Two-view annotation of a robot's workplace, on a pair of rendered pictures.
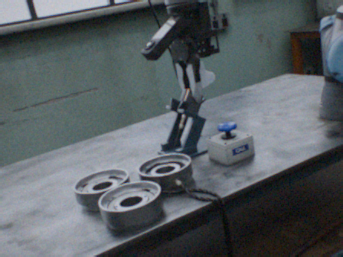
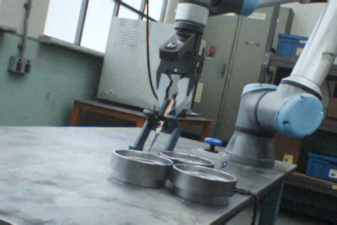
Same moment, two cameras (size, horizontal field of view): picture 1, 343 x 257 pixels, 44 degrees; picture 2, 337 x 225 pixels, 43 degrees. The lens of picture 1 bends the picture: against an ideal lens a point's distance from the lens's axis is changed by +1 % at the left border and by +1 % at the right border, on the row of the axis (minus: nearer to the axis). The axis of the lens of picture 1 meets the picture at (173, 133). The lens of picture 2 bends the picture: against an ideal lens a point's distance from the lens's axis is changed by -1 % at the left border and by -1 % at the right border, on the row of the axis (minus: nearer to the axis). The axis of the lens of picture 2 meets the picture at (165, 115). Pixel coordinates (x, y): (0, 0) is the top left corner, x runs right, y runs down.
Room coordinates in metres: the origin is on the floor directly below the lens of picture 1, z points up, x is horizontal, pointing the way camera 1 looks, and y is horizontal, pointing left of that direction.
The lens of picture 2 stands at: (0.17, 0.61, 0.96)
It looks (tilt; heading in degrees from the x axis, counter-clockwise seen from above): 3 degrees down; 319
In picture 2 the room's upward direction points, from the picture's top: 11 degrees clockwise
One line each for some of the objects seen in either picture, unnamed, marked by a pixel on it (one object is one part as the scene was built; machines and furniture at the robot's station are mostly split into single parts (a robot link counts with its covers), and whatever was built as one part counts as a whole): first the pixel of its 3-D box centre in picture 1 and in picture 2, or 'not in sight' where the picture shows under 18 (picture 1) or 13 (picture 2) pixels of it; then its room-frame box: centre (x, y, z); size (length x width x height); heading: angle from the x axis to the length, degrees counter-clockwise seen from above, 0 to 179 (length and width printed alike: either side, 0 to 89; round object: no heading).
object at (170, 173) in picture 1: (166, 174); (185, 168); (0.75, 0.03, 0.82); 0.10 x 0.10 x 0.04
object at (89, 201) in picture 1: (103, 190); (141, 168); (0.74, 0.15, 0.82); 0.10 x 0.10 x 0.04
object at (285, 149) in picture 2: not in sight; (281, 148); (2.60, -3.08, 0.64); 0.49 x 0.40 x 0.37; 31
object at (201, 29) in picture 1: (191, 32); (185, 51); (0.94, -0.08, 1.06); 0.09 x 0.08 x 0.12; 116
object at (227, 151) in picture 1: (232, 144); (210, 160); (0.82, -0.12, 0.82); 0.08 x 0.07 x 0.05; 116
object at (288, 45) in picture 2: not in sight; (305, 51); (2.59, -3.11, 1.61); 0.52 x 0.38 x 0.22; 29
